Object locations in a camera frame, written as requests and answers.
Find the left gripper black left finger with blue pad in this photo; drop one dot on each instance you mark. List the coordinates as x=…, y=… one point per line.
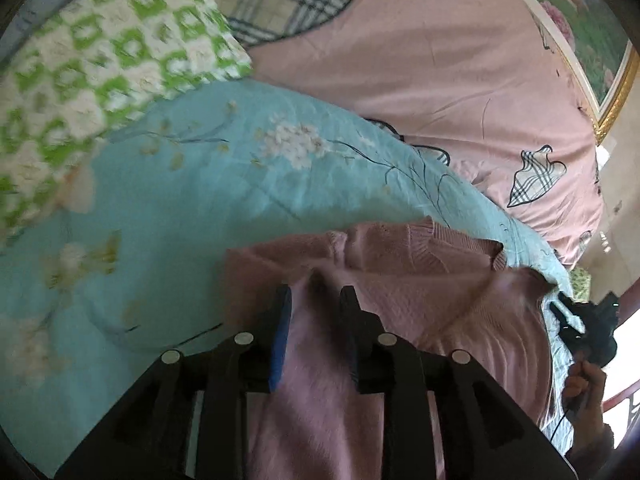
x=185, y=417

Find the mauve knitted sweater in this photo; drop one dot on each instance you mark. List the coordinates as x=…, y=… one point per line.
x=437, y=288

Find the green patterned fabric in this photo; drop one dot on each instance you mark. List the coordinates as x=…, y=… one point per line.
x=580, y=279

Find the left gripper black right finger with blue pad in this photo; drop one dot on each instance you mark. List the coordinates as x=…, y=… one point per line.
x=444, y=416

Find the turquoise floral quilt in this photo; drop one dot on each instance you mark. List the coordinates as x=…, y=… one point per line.
x=88, y=301

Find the green white checkered pillow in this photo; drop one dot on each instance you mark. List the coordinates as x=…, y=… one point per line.
x=92, y=68

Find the person's right hand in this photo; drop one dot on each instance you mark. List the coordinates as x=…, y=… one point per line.
x=582, y=395

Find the pink bedsheet with plaid hearts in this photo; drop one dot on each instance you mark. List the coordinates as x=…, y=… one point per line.
x=479, y=83

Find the gold framed floral picture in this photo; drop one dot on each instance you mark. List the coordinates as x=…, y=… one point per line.
x=598, y=51

